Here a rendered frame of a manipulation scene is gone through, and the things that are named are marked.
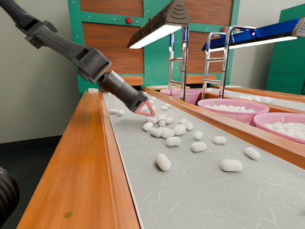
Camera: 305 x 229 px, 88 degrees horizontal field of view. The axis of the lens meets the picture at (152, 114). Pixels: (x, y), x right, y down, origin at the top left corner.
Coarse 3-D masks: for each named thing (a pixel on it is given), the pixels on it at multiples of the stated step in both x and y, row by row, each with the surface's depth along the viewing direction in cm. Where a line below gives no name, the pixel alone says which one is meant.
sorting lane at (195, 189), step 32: (128, 128) 48; (128, 160) 31; (192, 160) 31; (256, 160) 31; (160, 192) 23; (192, 192) 23; (224, 192) 23; (256, 192) 23; (288, 192) 23; (160, 224) 18; (192, 224) 18; (224, 224) 18; (256, 224) 18; (288, 224) 18
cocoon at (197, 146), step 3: (192, 144) 34; (195, 144) 34; (198, 144) 34; (201, 144) 34; (204, 144) 34; (192, 147) 34; (195, 147) 33; (198, 147) 33; (201, 147) 34; (204, 147) 34; (195, 150) 34; (198, 150) 34; (201, 150) 34
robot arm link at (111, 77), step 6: (108, 72) 46; (114, 72) 47; (102, 78) 49; (108, 78) 45; (114, 78) 46; (120, 78) 47; (102, 84) 46; (108, 84) 45; (114, 84) 46; (120, 84) 47; (108, 90) 47; (114, 90) 47
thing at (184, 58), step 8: (152, 16) 65; (184, 32) 71; (184, 40) 72; (184, 48) 73; (184, 56) 73; (184, 64) 74; (168, 72) 90; (184, 72) 75; (168, 80) 91; (184, 80) 76; (168, 88) 92; (184, 88) 77; (184, 96) 78
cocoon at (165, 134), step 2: (164, 130) 41; (166, 130) 41; (168, 130) 41; (170, 130) 41; (172, 130) 41; (162, 132) 40; (164, 132) 40; (166, 132) 40; (168, 132) 40; (170, 132) 40; (172, 132) 41; (162, 134) 40; (164, 134) 40; (166, 134) 40; (168, 134) 40; (170, 134) 40; (172, 134) 41; (162, 136) 40; (164, 136) 40; (166, 136) 40; (168, 136) 40; (170, 136) 40; (172, 136) 41
